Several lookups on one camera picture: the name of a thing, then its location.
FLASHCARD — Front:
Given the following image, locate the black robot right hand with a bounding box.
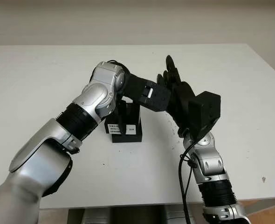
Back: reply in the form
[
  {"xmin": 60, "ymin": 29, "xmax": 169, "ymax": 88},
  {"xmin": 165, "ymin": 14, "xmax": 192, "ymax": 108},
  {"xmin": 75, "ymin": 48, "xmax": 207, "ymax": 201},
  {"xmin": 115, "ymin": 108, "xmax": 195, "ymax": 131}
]
[{"xmin": 156, "ymin": 55, "xmax": 200, "ymax": 139}]

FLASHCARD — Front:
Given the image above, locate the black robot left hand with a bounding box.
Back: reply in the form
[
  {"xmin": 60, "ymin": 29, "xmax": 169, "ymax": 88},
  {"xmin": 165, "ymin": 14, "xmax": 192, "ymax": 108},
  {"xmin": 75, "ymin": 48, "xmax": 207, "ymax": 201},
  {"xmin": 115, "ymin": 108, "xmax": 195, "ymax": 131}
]
[{"xmin": 115, "ymin": 90, "xmax": 142, "ymax": 136}]

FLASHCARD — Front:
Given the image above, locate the black RealSense box lid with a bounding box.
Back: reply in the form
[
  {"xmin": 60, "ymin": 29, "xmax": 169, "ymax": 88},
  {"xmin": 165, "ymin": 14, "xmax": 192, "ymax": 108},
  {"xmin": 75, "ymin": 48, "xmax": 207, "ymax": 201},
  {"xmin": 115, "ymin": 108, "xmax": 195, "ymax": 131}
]
[{"xmin": 104, "ymin": 100, "xmax": 143, "ymax": 136}]

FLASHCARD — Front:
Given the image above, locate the black camera box base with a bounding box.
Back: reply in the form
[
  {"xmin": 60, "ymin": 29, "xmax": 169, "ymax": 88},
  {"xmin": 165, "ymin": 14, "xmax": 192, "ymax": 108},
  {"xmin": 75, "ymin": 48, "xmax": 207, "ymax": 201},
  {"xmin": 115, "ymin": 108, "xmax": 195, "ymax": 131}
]
[{"xmin": 111, "ymin": 133, "xmax": 143, "ymax": 143}]

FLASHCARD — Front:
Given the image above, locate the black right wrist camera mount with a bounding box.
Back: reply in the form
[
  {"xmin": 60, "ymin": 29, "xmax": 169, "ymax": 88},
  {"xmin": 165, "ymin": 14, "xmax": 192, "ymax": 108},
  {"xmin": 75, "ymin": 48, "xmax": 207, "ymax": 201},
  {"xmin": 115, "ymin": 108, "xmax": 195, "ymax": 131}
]
[{"xmin": 188, "ymin": 90, "xmax": 222, "ymax": 142}]

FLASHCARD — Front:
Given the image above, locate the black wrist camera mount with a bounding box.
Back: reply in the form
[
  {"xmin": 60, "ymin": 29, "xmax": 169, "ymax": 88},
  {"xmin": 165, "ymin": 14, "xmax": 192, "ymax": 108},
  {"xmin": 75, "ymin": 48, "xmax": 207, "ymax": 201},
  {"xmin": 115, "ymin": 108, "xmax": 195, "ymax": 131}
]
[
  {"xmin": 188, "ymin": 90, "xmax": 222, "ymax": 142},
  {"xmin": 124, "ymin": 72, "xmax": 171, "ymax": 113}
]

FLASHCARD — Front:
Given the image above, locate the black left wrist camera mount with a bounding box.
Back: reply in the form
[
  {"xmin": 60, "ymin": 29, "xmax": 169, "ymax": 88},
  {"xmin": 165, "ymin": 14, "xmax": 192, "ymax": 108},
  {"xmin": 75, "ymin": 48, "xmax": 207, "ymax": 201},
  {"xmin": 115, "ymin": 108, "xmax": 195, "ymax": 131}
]
[{"xmin": 124, "ymin": 72, "xmax": 171, "ymax": 113}]

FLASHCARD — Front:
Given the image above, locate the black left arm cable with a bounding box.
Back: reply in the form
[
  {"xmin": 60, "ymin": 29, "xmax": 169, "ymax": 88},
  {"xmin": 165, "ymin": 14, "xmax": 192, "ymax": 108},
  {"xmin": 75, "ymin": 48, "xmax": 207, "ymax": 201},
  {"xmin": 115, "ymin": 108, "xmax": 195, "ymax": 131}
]
[{"xmin": 106, "ymin": 60, "xmax": 131, "ymax": 76}]

